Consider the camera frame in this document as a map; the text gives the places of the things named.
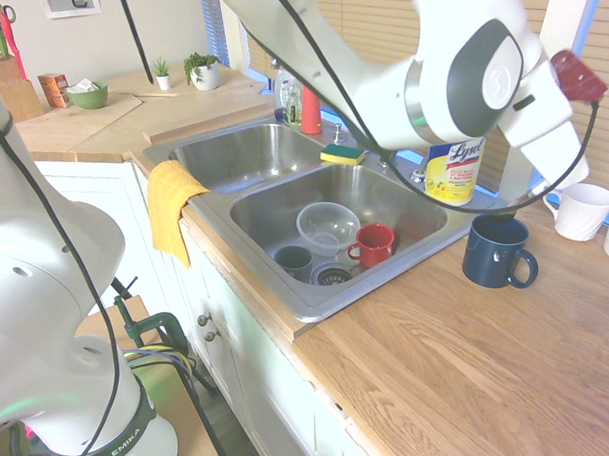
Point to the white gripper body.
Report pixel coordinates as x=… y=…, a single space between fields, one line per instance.
x=557 y=154

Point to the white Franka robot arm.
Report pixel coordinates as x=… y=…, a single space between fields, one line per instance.
x=46 y=277

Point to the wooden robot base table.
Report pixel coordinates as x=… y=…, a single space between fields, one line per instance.
x=191 y=427

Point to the chrome sink knob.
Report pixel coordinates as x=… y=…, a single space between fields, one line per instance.
x=337 y=133

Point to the metal sink drain strainer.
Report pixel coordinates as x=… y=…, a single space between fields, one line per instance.
x=332 y=275

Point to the stainless steel double sink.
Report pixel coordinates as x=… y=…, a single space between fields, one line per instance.
x=262 y=154

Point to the yellow Lysol wipes canister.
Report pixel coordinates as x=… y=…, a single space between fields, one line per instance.
x=453 y=178

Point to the navy blue mug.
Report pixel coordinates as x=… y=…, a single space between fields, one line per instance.
x=486 y=261

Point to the chrome faucet fitting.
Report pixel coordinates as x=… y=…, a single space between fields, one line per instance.
x=417 y=175

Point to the red enamel mug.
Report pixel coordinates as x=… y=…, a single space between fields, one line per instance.
x=375 y=245

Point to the yellow green sponge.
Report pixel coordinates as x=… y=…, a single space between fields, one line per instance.
x=342 y=154

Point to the wooden window blinds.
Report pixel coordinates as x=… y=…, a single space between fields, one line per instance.
x=377 y=20

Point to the clear plastic bowl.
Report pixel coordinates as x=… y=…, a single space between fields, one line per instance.
x=329 y=219

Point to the red-orange bottle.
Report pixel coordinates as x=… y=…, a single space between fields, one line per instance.
x=310 y=113

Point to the clear dish soap bottle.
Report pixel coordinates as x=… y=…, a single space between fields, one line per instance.
x=287 y=96

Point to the grey-blue plastic cup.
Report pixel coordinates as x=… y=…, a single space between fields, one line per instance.
x=293 y=258

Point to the bushy potted plant white pot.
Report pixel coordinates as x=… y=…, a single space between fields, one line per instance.
x=204 y=77

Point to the white kitchen cabinet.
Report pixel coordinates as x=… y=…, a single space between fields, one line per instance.
x=239 y=350

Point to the round metal cabinet knob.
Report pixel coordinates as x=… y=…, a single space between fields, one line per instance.
x=210 y=336
x=204 y=320

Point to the yellow dish cloth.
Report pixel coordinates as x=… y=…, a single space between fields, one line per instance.
x=169 y=208

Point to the small potted plant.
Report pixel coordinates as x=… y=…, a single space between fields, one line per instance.
x=162 y=80

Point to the green clamp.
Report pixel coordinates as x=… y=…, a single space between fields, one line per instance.
x=158 y=325

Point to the green bowl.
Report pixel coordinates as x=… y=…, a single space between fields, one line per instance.
x=87 y=99

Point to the white crumpled paper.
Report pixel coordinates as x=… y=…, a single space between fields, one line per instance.
x=84 y=85

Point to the wooden cutting board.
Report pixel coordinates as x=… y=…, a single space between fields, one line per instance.
x=76 y=126

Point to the orange cardboard box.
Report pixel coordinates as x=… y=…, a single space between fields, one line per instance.
x=53 y=90

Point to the wooden knife block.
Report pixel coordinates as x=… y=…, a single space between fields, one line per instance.
x=14 y=93

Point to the red wrist camera box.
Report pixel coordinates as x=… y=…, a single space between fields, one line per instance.
x=577 y=76

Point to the white framed wall picture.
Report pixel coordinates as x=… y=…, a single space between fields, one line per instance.
x=56 y=6

